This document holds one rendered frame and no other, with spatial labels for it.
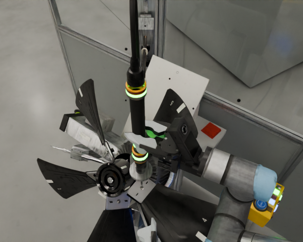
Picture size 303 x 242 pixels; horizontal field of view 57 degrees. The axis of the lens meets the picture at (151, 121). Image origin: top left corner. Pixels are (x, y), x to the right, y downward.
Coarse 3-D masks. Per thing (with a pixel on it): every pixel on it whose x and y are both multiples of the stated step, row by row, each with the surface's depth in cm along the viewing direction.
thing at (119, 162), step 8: (112, 160) 98; (120, 160) 97; (128, 160) 102; (104, 168) 95; (112, 168) 94; (120, 168) 92; (128, 168) 95; (96, 176) 96; (104, 176) 95; (112, 176) 94; (120, 176) 91; (128, 176) 93; (104, 184) 95; (112, 184) 94; (120, 184) 93; (128, 184) 93; (104, 192) 95; (112, 192) 94; (120, 192) 92
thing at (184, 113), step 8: (168, 96) 93; (176, 96) 89; (168, 104) 91; (176, 104) 88; (160, 112) 94; (168, 112) 90; (176, 112) 87; (184, 112) 84; (160, 120) 92; (168, 120) 88; (192, 120) 81; (192, 128) 80
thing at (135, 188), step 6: (150, 180) 98; (132, 186) 95; (138, 186) 96; (144, 186) 96; (150, 186) 96; (132, 192) 94; (138, 192) 94; (144, 192) 94; (138, 198) 93; (144, 198) 93
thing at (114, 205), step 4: (120, 196) 101; (124, 196) 101; (108, 200) 99; (112, 200) 100; (116, 200) 100; (120, 200) 101; (124, 200) 102; (128, 200) 102; (108, 204) 99; (112, 204) 100; (116, 204) 101; (120, 204) 101; (124, 204) 102; (128, 204) 102; (108, 208) 100; (112, 208) 100; (116, 208) 101; (120, 208) 101
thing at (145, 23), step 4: (140, 16) 118; (144, 16) 118; (148, 16) 118; (140, 20) 117; (144, 20) 117; (148, 20) 117; (152, 20) 117; (140, 24) 115; (144, 24) 115; (148, 24) 115; (152, 24) 115; (140, 28) 113; (144, 28) 113; (148, 28) 113; (152, 28) 113; (140, 32) 114; (144, 32) 114; (148, 32) 114; (152, 32) 114; (140, 36) 115; (148, 36) 115; (152, 36) 115; (140, 40) 117; (148, 40) 117; (152, 40) 117
